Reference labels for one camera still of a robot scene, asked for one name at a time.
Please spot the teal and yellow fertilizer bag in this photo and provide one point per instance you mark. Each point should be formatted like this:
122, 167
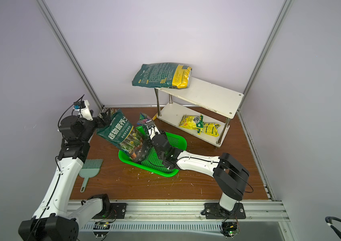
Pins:
163, 75

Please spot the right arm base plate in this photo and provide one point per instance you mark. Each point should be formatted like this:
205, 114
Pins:
213, 210

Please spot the aluminium front rail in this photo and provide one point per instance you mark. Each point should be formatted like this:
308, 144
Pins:
190, 211

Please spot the white two-tier shelf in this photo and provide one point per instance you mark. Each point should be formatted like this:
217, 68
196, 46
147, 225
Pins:
217, 99

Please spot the green plastic basket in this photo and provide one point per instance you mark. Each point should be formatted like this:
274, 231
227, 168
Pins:
152, 163

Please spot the yellow green packet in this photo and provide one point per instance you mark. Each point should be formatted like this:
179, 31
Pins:
192, 122

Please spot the mint green hand brush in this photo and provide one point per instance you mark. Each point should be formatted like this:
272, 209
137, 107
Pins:
90, 169

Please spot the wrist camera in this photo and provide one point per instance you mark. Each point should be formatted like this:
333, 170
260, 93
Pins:
152, 129
83, 107

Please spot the light green blue-edged bag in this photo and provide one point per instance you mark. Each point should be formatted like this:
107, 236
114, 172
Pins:
144, 120

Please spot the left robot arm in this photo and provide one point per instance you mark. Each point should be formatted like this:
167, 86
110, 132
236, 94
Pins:
52, 221

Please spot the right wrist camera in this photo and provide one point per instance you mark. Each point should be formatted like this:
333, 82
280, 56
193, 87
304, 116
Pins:
152, 129

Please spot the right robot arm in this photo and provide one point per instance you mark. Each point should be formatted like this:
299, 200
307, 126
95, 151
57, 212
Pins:
231, 176

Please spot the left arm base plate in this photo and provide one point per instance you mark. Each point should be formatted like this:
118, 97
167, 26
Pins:
116, 211

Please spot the dark green flower soil bag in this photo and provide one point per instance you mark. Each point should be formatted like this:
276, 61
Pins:
123, 135

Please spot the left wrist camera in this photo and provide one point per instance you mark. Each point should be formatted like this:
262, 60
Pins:
83, 107

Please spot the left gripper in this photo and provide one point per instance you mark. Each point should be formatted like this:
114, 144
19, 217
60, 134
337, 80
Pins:
105, 122

